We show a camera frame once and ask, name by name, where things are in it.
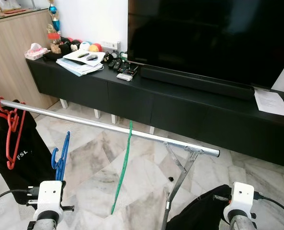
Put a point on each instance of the black shirt green logo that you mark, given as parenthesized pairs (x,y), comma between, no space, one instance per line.
(199,213)

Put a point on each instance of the blue plastic hanger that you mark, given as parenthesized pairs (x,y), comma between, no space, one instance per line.
(60,165)

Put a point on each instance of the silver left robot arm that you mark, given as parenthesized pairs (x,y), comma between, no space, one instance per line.
(45,224)

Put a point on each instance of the green plastic hanger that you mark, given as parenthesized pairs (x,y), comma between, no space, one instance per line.
(123,167)

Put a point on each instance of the red plastic hanger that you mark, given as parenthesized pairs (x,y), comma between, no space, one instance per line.
(11,166)

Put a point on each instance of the white paper sheet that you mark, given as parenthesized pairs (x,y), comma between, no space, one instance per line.
(271,101)

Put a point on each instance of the black soundbar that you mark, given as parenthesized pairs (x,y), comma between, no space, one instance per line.
(195,81)

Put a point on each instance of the black TV console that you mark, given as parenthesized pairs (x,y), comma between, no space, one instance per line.
(180,115)

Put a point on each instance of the black television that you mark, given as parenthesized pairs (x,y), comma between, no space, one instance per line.
(204,38)

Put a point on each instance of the small white device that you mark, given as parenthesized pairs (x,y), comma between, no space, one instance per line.
(124,77)

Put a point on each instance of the silver metal clothes rack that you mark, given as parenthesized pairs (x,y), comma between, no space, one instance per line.
(108,127)

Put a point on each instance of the orange round toy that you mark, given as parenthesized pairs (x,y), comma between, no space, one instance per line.
(95,48)

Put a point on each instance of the black marker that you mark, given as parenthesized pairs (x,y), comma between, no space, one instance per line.
(83,54)

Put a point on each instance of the blue white round toy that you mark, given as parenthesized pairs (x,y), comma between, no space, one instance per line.
(85,46)

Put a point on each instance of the stack of papers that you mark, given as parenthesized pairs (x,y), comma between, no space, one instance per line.
(79,64)

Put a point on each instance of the black plush toy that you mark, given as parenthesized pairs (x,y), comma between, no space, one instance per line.
(75,46)

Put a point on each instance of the jar with red lid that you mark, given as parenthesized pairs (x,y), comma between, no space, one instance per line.
(55,48)

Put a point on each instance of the blue gold trophy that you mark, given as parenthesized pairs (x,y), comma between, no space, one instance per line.
(54,21)

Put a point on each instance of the black shirt red collar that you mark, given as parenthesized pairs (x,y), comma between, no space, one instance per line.
(31,158)

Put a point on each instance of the pink tissue box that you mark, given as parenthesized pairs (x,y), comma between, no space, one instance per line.
(35,52)

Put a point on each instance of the light wooden cabinet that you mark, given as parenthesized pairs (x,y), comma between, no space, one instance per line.
(12,62)

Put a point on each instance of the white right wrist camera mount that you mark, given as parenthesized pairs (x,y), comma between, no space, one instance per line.
(241,196)

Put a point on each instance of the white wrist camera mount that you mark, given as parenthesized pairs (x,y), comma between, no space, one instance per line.
(51,196)
(241,196)

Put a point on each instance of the white wall socket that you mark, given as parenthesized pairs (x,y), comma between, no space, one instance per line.
(110,45)

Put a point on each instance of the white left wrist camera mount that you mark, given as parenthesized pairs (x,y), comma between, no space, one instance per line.
(51,196)

